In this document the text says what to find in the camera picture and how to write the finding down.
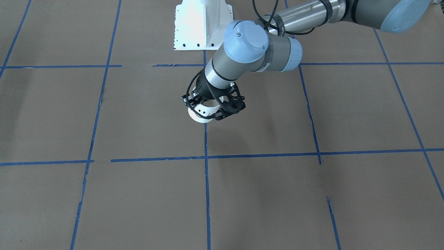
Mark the white mug black handle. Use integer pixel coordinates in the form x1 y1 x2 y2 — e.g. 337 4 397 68
188 100 221 123

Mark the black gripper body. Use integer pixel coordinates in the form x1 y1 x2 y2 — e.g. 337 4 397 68
193 75 246 120

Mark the white pedestal column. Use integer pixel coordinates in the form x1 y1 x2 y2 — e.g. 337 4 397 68
173 0 233 51

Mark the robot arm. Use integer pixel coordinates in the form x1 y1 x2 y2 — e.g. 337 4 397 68
182 0 431 123

